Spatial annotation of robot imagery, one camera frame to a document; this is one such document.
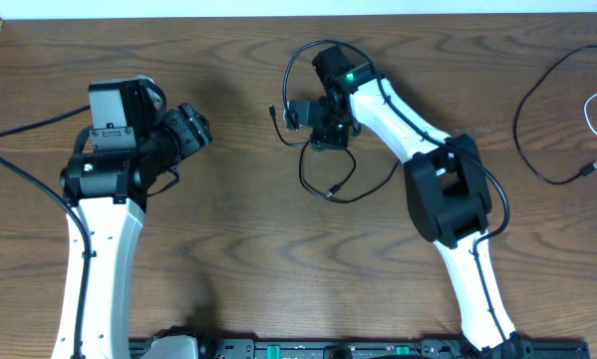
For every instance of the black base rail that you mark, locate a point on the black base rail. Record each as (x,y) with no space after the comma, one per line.
(225,345)

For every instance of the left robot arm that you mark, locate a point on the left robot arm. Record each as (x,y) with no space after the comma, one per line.
(106,214)

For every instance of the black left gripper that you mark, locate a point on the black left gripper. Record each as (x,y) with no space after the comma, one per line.
(195,132)

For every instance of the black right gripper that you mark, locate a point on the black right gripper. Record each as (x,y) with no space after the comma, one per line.
(329,142)

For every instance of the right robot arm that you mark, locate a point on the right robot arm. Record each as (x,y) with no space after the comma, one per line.
(447,186)

